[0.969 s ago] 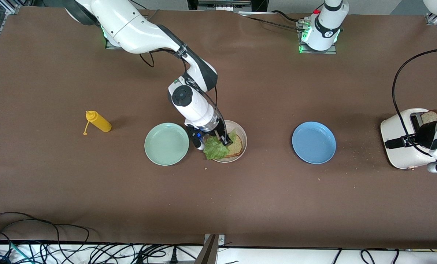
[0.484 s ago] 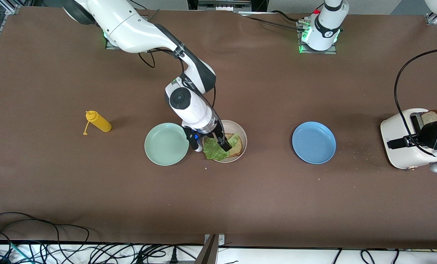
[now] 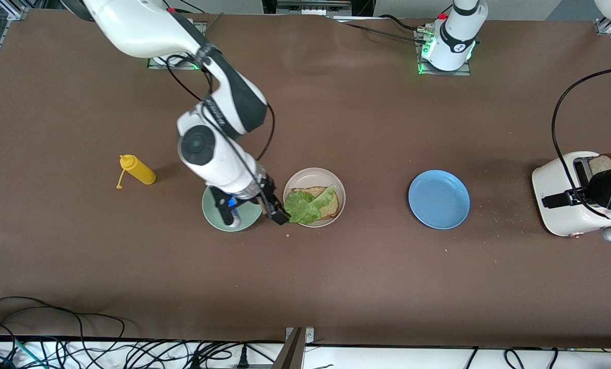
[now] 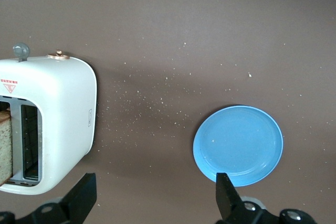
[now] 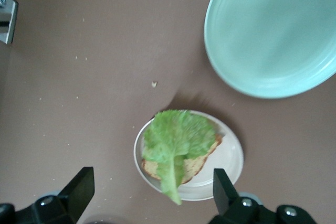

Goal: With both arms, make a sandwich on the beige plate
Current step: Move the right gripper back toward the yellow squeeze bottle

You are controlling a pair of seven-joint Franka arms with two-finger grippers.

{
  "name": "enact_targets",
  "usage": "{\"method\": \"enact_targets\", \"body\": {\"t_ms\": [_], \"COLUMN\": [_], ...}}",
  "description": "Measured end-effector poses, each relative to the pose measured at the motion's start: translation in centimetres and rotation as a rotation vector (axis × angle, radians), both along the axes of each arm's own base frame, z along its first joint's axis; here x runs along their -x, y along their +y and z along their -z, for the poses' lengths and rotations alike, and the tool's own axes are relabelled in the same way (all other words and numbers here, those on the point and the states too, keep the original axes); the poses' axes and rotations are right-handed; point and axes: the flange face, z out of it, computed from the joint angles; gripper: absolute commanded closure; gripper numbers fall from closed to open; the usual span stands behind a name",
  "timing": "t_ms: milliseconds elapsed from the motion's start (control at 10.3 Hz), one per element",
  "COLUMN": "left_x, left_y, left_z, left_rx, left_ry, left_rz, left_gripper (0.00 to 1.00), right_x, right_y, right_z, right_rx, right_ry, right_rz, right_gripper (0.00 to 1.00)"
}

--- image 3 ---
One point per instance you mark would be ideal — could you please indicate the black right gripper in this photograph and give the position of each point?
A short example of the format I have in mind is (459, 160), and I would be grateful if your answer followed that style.
(267, 197)

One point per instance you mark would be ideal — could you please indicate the grey metal bar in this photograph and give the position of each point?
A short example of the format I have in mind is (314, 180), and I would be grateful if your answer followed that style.
(291, 356)

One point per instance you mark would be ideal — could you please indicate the small metal bracket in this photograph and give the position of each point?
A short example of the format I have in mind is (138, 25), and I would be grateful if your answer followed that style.
(309, 335)

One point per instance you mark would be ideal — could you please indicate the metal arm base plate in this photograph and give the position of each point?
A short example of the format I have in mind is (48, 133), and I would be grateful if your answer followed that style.
(154, 64)
(428, 73)

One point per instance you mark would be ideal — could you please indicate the aluminium frame rail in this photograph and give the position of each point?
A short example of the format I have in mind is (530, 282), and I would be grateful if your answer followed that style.
(16, 11)

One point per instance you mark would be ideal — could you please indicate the yellow squeeze bottle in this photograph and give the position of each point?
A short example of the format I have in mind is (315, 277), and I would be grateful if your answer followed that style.
(141, 173)

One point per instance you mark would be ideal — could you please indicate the blue plate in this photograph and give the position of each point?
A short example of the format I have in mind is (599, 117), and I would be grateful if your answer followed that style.
(438, 200)

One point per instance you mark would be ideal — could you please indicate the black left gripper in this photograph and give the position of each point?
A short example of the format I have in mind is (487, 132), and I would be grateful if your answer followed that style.
(599, 189)

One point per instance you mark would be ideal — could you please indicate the white toaster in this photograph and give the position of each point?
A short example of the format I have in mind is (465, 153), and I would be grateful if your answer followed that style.
(559, 220)

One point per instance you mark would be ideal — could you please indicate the black power plug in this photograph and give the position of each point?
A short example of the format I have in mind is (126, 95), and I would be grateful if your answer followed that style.
(243, 361)

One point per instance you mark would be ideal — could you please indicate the aluminium corner bracket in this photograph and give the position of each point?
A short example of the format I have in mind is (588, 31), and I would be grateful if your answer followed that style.
(603, 28)

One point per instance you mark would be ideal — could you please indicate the black equipment box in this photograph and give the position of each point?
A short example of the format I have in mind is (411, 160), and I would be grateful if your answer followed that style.
(285, 6)

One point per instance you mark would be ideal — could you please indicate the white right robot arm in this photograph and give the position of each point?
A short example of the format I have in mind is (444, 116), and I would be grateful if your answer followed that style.
(141, 31)

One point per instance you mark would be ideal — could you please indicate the beige plate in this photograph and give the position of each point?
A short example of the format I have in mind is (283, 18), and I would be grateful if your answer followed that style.
(313, 177)

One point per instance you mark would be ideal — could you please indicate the green lettuce leaf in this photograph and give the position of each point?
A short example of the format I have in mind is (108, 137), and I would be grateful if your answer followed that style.
(300, 207)

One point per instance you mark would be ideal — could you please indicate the brown bread slice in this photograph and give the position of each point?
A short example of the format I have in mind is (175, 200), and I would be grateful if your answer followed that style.
(599, 164)
(331, 207)

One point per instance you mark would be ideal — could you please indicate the mint green plate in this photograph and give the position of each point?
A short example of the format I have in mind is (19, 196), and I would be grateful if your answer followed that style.
(208, 212)

